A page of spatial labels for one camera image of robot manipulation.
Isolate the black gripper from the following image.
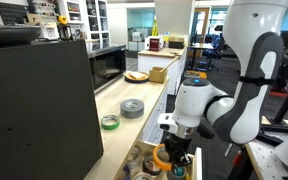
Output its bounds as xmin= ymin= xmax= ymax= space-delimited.
xmin=163 ymin=134 xmax=194 ymax=168

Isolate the orange tape roll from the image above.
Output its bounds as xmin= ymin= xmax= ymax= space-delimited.
xmin=151 ymin=143 xmax=174 ymax=172

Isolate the teal tape in clear roll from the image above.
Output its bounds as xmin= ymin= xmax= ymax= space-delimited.
xmin=166 ymin=165 xmax=187 ymax=180

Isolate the dark roll with red tape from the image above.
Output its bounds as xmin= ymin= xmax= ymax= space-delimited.
xmin=141 ymin=154 xmax=163 ymax=177

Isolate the wooden drawer with white front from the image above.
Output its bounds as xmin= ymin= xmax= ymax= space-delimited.
xmin=113 ymin=138 xmax=204 ymax=180

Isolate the white printed tape roll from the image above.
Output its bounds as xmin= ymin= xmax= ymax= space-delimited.
xmin=131 ymin=171 xmax=154 ymax=180

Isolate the white drawer cabinet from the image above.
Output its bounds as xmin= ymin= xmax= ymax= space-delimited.
xmin=141 ymin=89 xmax=169 ymax=146

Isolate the blue tape roll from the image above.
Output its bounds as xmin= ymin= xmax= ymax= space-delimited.
xmin=118 ymin=165 xmax=132 ymax=180

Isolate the green and white tape roll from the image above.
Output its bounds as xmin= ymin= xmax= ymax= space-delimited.
xmin=100 ymin=114 xmax=121 ymax=131

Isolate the perforated white work table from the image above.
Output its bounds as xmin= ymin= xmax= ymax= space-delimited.
xmin=245 ymin=114 xmax=288 ymax=180

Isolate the wooden box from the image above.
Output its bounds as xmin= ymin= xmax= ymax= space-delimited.
xmin=148 ymin=66 xmax=169 ymax=85

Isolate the black plate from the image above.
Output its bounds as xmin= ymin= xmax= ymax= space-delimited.
xmin=123 ymin=71 xmax=150 ymax=85

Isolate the toast slice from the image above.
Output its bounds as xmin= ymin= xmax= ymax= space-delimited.
xmin=129 ymin=71 xmax=145 ymax=81

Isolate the wooden spoon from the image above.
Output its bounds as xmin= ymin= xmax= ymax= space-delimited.
xmin=159 ymin=56 xmax=180 ymax=74

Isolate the white island cabinet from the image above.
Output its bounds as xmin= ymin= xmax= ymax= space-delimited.
xmin=136 ymin=46 xmax=189 ymax=96

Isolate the black office chair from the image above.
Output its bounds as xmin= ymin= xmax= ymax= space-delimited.
xmin=203 ymin=32 xmax=227 ymax=72

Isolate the brown box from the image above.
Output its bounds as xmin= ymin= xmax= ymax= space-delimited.
xmin=167 ymin=36 xmax=186 ymax=50

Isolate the black microwave oven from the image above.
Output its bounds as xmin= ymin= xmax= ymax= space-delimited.
xmin=87 ymin=44 xmax=128 ymax=95

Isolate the red and white appliance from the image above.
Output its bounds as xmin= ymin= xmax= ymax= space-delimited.
xmin=144 ymin=35 xmax=165 ymax=52

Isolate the white printer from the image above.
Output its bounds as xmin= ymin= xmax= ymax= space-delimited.
xmin=131 ymin=31 xmax=146 ymax=43

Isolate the yellow floor sign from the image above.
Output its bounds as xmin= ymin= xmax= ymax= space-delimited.
xmin=151 ymin=15 xmax=160 ymax=37

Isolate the large black board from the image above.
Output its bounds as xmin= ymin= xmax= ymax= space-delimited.
xmin=0 ymin=39 xmax=105 ymax=180

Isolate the white shelf unit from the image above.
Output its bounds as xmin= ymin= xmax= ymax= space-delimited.
xmin=58 ymin=0 xmax=111 ymax=52

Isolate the yellow round tool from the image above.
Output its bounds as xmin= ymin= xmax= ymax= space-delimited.
xmin=57 ymin=15 xmax=69 ymax=27

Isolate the black tray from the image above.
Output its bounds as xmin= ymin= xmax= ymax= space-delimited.
xmin=0 ymin=25 xmax=44 ymax=50

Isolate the dark parts bin rack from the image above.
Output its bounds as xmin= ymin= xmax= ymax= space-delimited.
xmin=0 ymin=1 xmax=30 ymax=27

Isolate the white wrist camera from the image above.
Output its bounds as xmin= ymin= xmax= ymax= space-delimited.
xmin=156 ymin=112 xmax=179 ymax=135

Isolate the red-handled clamp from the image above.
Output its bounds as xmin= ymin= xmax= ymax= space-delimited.
xmin=231 ymin=149 xmax=244 ymax=168

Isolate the grey duct tape roll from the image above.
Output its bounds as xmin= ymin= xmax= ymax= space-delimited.
xmin=119 ymin=98 xmax=146 ymax=120

